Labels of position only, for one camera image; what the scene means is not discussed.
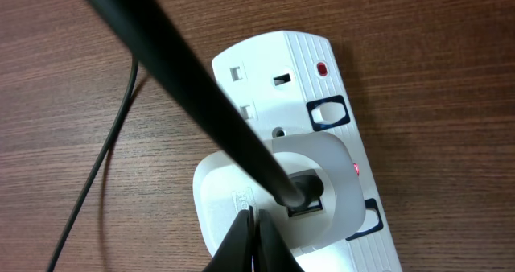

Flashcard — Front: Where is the white power strip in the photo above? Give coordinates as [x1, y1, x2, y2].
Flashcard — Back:
[212, 31, 401, 271]

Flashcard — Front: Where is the black USB charging cable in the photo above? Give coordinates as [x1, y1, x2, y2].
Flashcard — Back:
[46, 0, 325, 272]

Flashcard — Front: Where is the white charger plug adapter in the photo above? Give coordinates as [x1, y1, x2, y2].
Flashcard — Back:
[192, 132, 365, 255]

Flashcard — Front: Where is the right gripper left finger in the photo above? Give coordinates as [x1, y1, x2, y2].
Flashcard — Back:
[203, 206, 254, 272]

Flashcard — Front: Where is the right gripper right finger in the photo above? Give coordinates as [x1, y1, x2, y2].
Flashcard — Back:
[255, 209, 303, 272]

